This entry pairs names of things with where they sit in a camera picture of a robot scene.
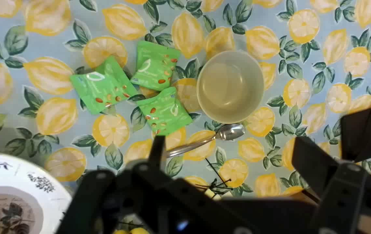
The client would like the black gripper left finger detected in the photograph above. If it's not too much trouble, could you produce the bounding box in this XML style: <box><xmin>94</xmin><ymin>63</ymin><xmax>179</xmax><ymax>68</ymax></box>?
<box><xmin>147</xmin><ymin>133</ymin><xmax>168</xmax><ymax>168</ymax></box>

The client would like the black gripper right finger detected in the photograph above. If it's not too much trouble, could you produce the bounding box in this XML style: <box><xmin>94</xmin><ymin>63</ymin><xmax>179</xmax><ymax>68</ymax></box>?
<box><xmin>292</xmin><ymin>135</ymin><xmax>367</xmax><ymax>234</ymax></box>

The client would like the pale ceramic bowl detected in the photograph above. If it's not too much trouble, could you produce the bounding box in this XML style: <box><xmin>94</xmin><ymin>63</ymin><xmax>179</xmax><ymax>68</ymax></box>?
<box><xmin>195</xmin><ymin>49</ymin><xmax>266</xmax><ymax>124</ymax></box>

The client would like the green snack packet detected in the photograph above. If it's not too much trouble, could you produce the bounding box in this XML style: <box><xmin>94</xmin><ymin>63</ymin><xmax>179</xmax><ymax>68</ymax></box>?
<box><xmin>69</xmin><ymin>55</ymin><xmax>139</xmax><ymax>115</ymax></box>
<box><xmin>137</xmin><ymin>85</ymin><xmax>194</xmax><ymax>136</ymax></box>
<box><xmin>130</xmin><ymin>38</ymin><xmax>182</xmax><ymax>92</ymax></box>

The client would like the lemon print tablecloth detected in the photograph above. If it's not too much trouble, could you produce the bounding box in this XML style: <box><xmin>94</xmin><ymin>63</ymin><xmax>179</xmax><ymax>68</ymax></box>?
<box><xmin>0</xmin><ymin>0</ymin><xmax>371</xmax><ymax>234</ymax></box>

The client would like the silver metal spoon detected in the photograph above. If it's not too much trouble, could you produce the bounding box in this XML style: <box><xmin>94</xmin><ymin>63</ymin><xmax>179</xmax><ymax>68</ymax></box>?
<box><xmin>166</xmin><ymin>122</ymin><xmax>248</xmax><ymax>158</ymax></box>

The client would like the white floral print plate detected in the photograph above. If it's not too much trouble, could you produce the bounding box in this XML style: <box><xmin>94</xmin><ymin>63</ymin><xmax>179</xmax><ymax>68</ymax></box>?
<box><xmin>0</xmin><ymin>150</ymin><xmax>73</xmax><ymax>234</ymax></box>

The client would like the thin black wire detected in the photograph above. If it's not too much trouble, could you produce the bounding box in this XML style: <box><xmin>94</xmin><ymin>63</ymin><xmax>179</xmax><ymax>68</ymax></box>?
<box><xmin>203</xmin><ymin>157</ymin><xmax>234</xmax><ymax>197</ymax></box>

